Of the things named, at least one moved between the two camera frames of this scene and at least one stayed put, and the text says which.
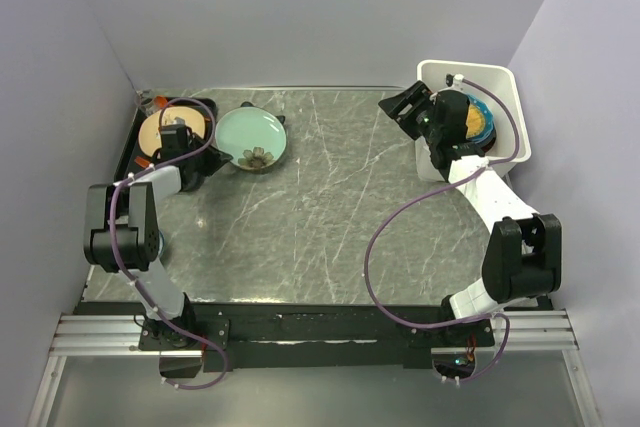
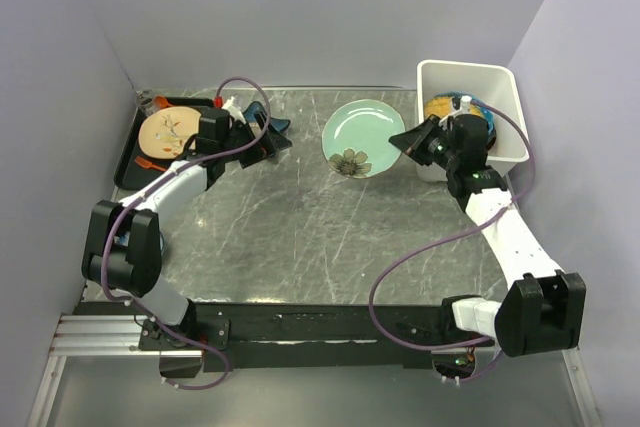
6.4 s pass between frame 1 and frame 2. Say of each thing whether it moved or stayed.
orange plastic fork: stayed
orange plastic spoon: stayed
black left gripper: moved
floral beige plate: stayed
